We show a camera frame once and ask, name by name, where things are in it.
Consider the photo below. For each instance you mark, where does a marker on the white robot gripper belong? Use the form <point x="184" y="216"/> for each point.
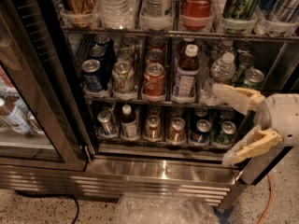
<point x="279" y="116"/>

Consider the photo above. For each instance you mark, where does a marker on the blue label plastic bottle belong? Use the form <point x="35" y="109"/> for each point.
<point x="186" y="76"/>

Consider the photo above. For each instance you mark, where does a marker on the green can bottom shelf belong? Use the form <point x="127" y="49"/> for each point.
<point x="225" y="134"/>

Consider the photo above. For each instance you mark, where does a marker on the green can shelf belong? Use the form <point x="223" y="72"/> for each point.
<point x="237" y="16"/>
<point x="225" y="134"/>

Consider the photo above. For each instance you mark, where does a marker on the front clear water bottle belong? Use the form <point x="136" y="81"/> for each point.
<point x="221" y="71"/>

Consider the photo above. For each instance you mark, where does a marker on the brown bottle behind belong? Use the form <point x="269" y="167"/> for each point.
<point x="182" y="44"/>

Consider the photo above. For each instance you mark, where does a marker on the green can top shelf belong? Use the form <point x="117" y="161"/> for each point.
<point x="237" y="16"/>

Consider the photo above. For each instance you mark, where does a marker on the small bottle bottom shelf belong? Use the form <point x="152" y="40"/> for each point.
<point x="128" y="123"/>

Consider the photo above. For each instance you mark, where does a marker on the large Coca-Cola bottle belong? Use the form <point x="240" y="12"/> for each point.
<point x="195" y="14"/>

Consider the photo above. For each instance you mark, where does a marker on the silver can bottom shelf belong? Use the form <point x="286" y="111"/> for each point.
<point x="106" y="123"/>

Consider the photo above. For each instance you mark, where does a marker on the white label bottle top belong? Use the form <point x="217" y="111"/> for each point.
<point x="156" y="15"/>

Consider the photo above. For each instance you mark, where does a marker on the steel fridge cabinet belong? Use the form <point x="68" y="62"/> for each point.
<point x="116" y="166"/>

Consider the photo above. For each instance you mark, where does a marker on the clear bottle top shelf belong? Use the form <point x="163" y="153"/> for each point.
<point x="118" y="14"/>

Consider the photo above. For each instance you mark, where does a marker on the gold can top shelf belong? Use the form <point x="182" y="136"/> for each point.
<point x="78" y="13"/>

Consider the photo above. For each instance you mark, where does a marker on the glass fridge door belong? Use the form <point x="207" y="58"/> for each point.
<point x="58" y="148"/>

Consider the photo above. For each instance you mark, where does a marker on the blue Pepsi can bottom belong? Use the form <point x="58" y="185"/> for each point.
<point x="200" y="134"/>

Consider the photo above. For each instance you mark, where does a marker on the front red soda can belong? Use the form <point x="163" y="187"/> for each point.
<point x="154" y="83"/>

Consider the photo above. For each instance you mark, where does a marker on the red soda can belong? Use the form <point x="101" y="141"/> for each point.
<point x="154" y="83"/>
<point x="154" y="56"/>

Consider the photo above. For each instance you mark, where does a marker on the front white green can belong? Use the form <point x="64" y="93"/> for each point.
<point x="123" y="80"/>

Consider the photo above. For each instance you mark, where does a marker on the clear plastic bag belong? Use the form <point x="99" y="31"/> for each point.
<point x="142" y="209"/>

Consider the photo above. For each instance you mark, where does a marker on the front blue soda can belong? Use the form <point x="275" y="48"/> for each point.
<point x="94" y="75"/>

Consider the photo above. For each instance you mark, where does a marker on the blue soda can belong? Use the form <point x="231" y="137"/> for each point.
<point x="94" y="75"/>
<point x="99" y="53"/>

